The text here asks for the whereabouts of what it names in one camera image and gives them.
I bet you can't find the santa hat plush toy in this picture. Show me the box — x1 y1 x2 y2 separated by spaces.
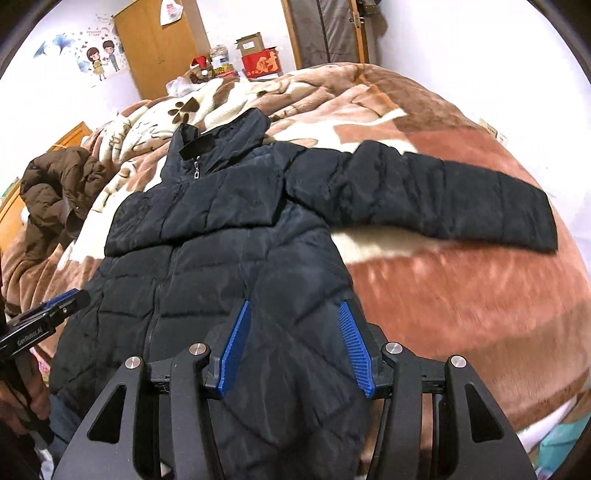
188 56 215 84

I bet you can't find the wooden door frame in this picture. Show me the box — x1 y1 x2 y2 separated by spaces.
281 0 370 69

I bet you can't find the brown paw-print fleece blanket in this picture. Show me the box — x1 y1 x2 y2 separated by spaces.
1 63 590 450

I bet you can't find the red gift box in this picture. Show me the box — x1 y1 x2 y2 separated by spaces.
242 48 283 79

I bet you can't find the white plastic bag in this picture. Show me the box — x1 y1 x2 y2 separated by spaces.
159 0 183 27

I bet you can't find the wooden wardrobe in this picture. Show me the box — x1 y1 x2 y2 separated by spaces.
114 0 211 99

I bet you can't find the blue jeans leg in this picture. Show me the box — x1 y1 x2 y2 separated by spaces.
49 394 81 465

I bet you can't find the grey fabric wardrobe cover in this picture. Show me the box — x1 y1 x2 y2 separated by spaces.
287 0 358 68

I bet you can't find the brown puffer jacket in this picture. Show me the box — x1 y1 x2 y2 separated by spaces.
20 147 112 257

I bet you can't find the small cardboard box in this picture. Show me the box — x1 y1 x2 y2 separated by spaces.
235 32 264 57

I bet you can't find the wall power socket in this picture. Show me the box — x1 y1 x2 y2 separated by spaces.
478 119 499 138

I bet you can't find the cartoon couple wall sticker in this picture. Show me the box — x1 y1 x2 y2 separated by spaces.
32 14 128 85

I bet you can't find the person's left hand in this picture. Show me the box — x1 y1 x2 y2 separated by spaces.
1 352 51 436

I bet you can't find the black puffer jacket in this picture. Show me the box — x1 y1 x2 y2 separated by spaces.
50 109 558 479

